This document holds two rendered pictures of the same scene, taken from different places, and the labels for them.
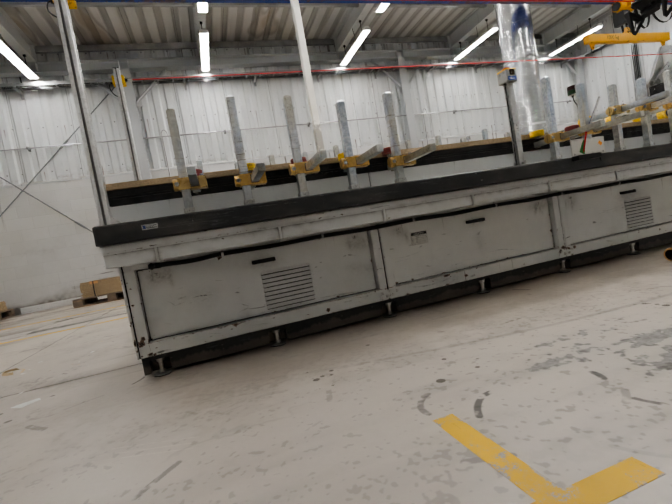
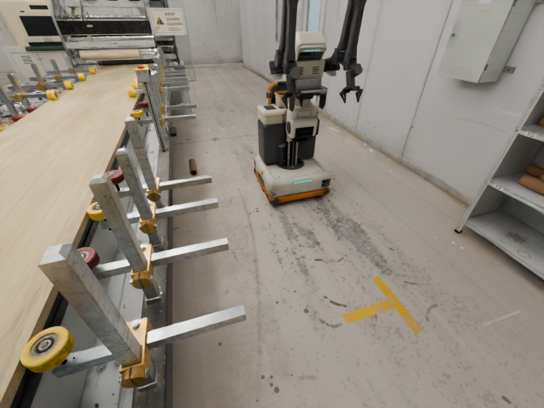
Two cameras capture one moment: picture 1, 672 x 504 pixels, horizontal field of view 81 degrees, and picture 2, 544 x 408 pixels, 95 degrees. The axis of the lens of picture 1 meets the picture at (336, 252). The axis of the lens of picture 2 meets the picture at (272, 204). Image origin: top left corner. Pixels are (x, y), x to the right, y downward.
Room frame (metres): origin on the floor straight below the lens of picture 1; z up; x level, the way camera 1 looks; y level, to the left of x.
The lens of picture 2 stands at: (1.43, 0.59, 1.44)
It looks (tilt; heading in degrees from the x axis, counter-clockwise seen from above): 36 degrees down; 269
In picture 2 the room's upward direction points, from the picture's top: straight up
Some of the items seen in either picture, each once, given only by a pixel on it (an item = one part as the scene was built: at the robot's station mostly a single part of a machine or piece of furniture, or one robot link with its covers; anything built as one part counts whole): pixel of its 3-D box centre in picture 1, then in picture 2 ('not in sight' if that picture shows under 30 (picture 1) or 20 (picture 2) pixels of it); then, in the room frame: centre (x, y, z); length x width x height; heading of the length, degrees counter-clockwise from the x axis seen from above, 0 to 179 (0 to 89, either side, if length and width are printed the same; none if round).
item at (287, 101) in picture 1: (295, 148); (133, 250); (1.82, 0.10, 0.92); 0.04 x 0.04 x 0.48; 17
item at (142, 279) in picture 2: (303, 168); (143, 266); (1.82, 0.08, 0.83); 0.14 x 0.06 x 0.05; 107
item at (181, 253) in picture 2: (310, 166); (160, 258); (1.78, 0.05, 0.83); 0.43 x 0.03 x 0.04; 17
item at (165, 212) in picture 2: (361, 160); (163, 213); (1.86, -0.19, 0.83); 0.43 x 0.03 x 0.04; 17
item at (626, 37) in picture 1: (628, 37); not in sight; (6.10, -4.96, 2.65); 1.71 x 0.09 x 0.32; 107
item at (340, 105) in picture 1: (348, 151); (144, 210); (1.89, -0.14, 0.88); 0.04 x 0.04 x 0.48; 17
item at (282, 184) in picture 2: not in sight; (289, 173); (1.21, -1.69, 0.16); 0.67 x 0.64 x 0.25; 106
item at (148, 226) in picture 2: (354, 162); (149, 218); (1.90, -0.16, 0.83); 0.14 x 0.06 x 0.05; 107
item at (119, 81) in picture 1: (134, 154); not in sight; (2.64, 1.20, 1.25); 0.15 x 0.08 x 1.10; 107
